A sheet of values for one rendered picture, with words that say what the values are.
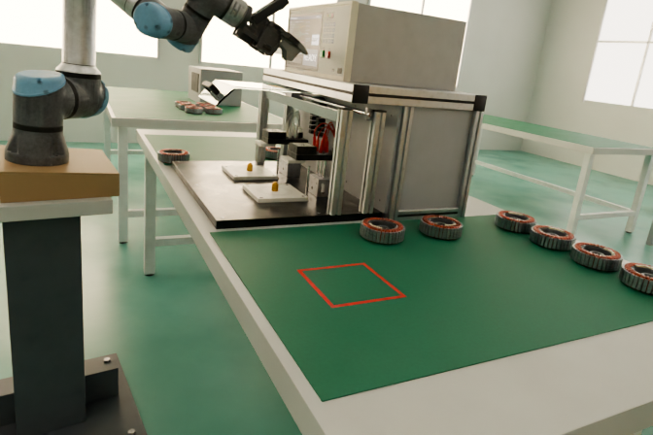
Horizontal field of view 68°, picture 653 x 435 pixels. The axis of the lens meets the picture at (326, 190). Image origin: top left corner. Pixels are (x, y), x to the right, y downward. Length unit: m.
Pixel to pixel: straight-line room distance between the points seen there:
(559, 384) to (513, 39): 8.02
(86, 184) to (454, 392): 1.05
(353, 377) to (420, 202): 0.81
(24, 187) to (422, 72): 1.10
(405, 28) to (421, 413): 1.04
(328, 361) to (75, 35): 1.14
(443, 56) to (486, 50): 6.78
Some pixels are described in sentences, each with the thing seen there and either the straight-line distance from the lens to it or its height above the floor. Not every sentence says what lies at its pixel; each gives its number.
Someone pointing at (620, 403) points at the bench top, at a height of 0.75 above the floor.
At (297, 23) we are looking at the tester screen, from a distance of 1.66.
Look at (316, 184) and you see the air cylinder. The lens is 1.45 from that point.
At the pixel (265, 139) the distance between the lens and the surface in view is 1.63.
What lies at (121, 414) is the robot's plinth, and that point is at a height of 0.02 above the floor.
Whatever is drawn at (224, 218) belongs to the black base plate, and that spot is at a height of 0.77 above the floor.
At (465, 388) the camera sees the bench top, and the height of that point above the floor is 0.75.
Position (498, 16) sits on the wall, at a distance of 8.41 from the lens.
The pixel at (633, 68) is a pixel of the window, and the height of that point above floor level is 1.50.
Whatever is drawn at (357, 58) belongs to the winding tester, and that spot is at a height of 1.18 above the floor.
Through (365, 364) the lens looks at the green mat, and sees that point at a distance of 0.74.
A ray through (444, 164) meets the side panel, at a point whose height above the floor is 0.91.
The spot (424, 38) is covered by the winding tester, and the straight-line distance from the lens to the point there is 1.47.
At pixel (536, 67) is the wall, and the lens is 9.13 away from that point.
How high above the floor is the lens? 1.16
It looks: 15 degrees down
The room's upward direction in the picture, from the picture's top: 6 degrees clockwise
